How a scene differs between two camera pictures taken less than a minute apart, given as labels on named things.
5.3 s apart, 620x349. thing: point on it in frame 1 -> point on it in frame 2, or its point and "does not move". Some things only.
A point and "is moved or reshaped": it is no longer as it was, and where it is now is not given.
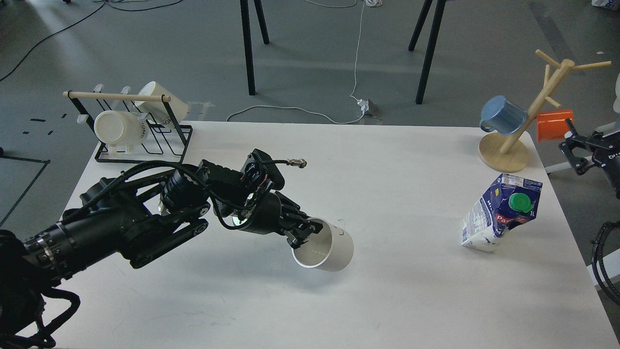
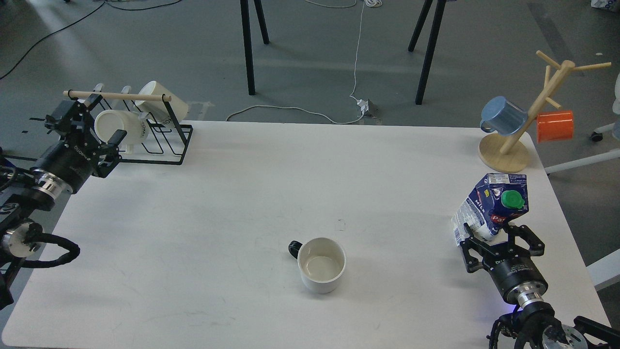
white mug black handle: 330,249 is moved or reshaped
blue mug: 501,115 does not move
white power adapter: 364,104 does not move
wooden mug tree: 505,152 does not move
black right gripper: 609,159 -> 515,274
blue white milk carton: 512,201 is moved or reshaped
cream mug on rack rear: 168,112 does not move
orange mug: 551,125 does not move
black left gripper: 274,211 -> 65,167
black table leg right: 431,42 does not move
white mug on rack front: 120,130 does not move
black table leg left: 247,39 does not move
